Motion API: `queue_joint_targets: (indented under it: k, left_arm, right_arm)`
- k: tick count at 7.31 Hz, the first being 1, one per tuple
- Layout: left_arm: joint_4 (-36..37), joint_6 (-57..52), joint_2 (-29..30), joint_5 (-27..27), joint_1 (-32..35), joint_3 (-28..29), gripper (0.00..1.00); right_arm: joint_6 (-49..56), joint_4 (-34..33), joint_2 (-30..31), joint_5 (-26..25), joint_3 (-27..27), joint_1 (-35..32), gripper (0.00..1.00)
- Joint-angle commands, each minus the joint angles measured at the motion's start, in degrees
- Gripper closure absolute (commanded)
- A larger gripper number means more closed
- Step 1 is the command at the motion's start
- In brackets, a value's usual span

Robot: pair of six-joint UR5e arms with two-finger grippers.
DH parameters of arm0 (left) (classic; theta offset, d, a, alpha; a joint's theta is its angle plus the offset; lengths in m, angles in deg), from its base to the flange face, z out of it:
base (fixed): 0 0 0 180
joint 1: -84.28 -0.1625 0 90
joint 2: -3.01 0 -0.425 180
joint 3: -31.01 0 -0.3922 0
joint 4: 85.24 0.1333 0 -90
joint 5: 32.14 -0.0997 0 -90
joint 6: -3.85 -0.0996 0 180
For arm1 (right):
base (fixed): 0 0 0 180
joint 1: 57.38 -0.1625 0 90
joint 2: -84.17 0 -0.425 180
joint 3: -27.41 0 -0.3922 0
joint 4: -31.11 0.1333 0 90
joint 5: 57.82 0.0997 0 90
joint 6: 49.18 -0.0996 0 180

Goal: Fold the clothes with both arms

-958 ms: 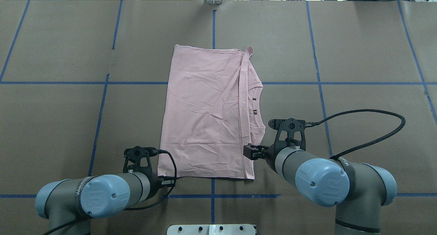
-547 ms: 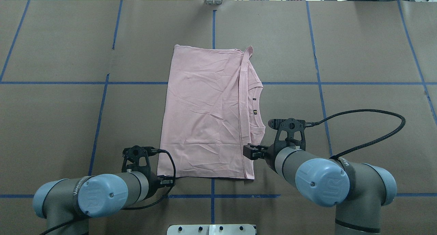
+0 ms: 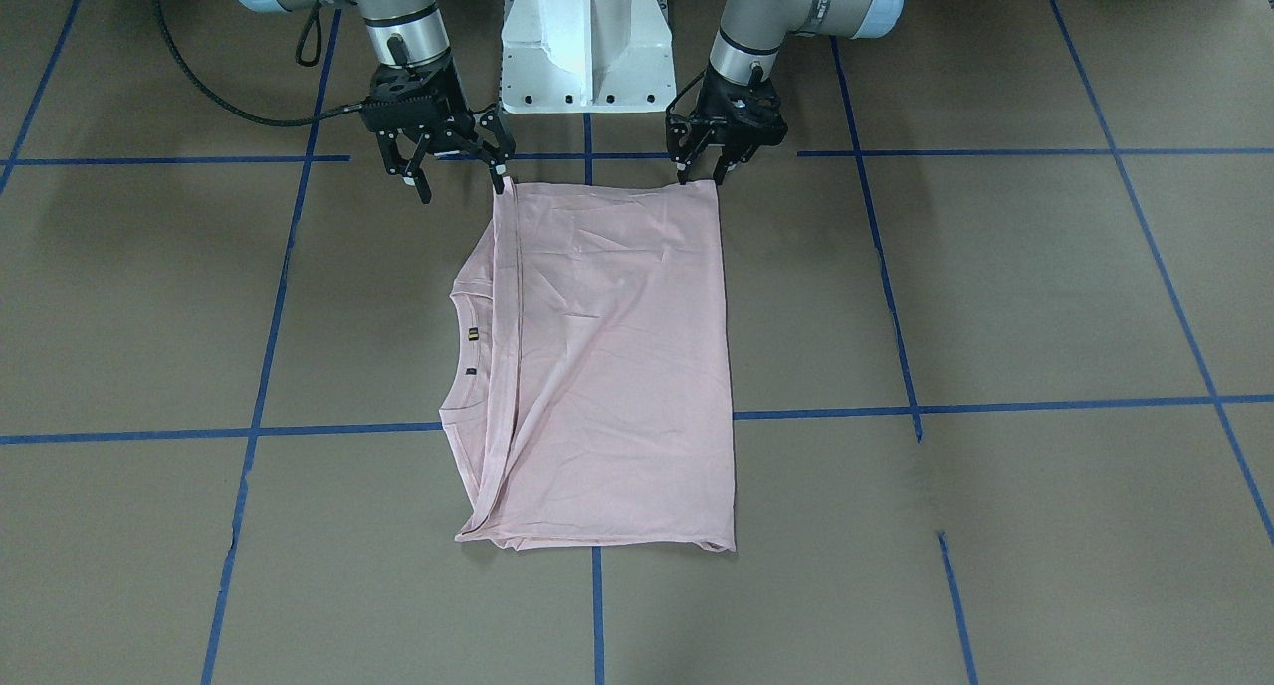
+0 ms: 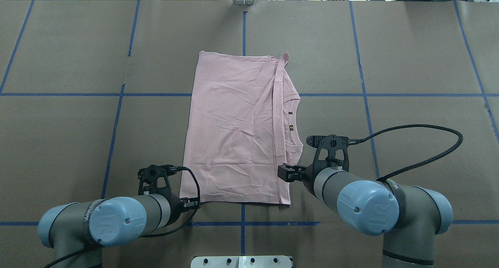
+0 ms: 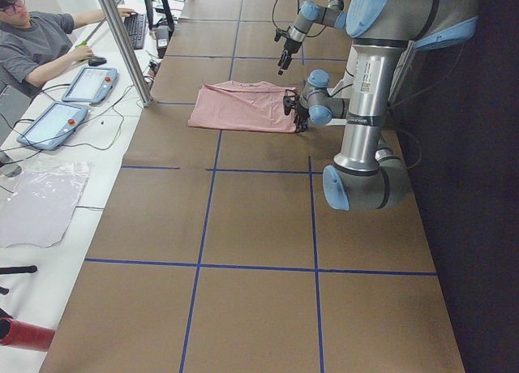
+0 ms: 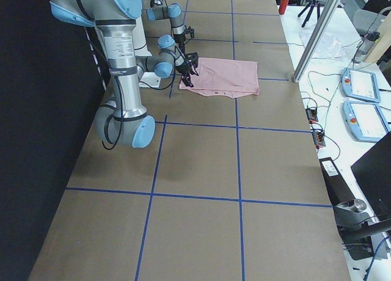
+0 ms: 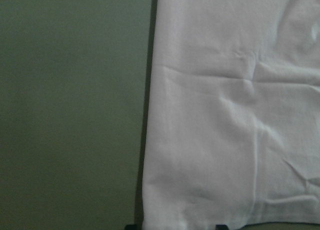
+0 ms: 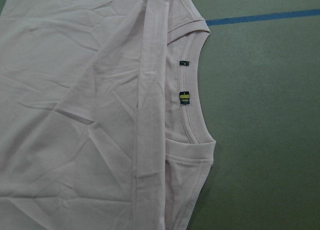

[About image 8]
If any pink snoopy t-shirt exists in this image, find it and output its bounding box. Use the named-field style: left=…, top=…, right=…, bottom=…
left=0, top=0, right=216, bottom=230

